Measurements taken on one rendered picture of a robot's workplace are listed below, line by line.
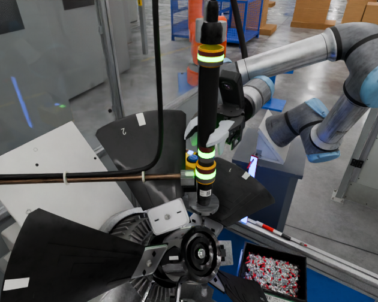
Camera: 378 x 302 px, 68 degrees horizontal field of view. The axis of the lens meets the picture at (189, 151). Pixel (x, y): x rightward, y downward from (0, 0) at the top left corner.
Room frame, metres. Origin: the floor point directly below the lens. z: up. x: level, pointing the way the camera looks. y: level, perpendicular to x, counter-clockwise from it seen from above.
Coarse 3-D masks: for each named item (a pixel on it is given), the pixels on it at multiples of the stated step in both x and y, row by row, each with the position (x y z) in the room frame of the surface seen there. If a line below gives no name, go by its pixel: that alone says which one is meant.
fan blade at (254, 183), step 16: (224, 160) 0.72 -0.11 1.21; (224, 176) 0.66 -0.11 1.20; (240, 176) 0.67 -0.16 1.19; (224, 192) 0.59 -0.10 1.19; (240, 192) 0.60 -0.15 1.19; (256, 192) 0.61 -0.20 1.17; (224, 208) 0.53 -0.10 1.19; (240, 208) 0.54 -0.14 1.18; (256, 208) 0.56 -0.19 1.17; (224, 224) 0.48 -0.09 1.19
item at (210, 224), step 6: (192, 216) 0.51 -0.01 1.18; (198, 216) 0.51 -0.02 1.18; (192, 222) 0.49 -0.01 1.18; (198, 222) 0.49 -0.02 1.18; (210, 222) 0.49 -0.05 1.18; (216, 222) 0.49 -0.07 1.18; (210, 228) 0.47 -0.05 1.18; (216, 228) 0.47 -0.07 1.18; (222, 228) 0.47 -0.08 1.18; (216, 234) 0.45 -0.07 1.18
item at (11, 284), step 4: (8, 280) 0.23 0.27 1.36; (12, 280) 0.23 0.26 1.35; (16, 280) 0.23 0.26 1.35; (20, 280) 0.24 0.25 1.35; (24, 280) 0.24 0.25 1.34; (28, 280) 0.24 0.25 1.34; (4, 284) 0.23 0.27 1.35; (8, 284) 0.23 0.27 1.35; (12, 284) 0.23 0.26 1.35; (16, 284) 0.23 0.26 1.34; (20, 284) 0.23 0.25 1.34; (24, 284) 0.24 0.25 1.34; (4, 288) 0.22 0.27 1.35; (8, 288) 0.23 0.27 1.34; (12, 288) 0.23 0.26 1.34; (16, 288) 0.23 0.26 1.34
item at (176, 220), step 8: (176, 200) 0.47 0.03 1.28; (152, 208) 0.46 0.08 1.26; (160, 208) 0.46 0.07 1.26; (168, 208) 0.46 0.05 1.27; (176, 208) 0.46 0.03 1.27; (184, 208) 0.46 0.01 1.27; (152, 216) 0.45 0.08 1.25; (160, 216) 0.45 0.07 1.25; (176, 216) 0.45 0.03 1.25; (184, 216) 0.44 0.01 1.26; (152, 224) 0.44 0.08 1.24; (160, 224) 0.44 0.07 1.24; (168, 224) 0.44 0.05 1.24; (176, 224) 0.43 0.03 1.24; (184, 224) 0.43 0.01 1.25; (160, 232) 0.42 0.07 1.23
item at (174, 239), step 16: (160, 240) 0.43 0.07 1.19; (176, 240) 0.38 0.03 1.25; (192, 240) 0.39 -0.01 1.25; (208, 240) 0.41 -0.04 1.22; (192, 256) 0.35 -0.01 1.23; (208, 256) 0.37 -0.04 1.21; (160, 272) 0.37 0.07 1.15; (176, 272) 0.33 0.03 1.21; (192, 272) 0.33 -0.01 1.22; (208, 272) 0.35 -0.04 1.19
